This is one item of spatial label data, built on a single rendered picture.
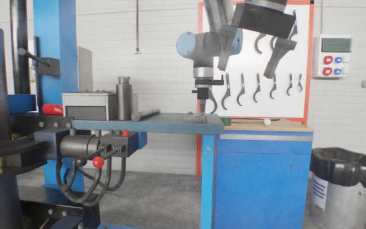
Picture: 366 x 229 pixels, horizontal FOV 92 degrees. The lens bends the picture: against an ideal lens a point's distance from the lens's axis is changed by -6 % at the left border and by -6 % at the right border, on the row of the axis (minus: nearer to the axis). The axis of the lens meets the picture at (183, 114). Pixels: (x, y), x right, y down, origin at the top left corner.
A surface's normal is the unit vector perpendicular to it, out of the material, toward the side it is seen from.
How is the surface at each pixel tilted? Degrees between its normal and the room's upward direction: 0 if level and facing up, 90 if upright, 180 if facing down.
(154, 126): 90
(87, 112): 90
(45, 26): 90
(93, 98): 90
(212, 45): 109
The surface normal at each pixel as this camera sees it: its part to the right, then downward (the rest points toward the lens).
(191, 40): -0.56, 0.09
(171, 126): -0.11, 0.11
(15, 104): 0.99, 0.02
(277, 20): 0.12, 0.50
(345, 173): -0.80, 0.05
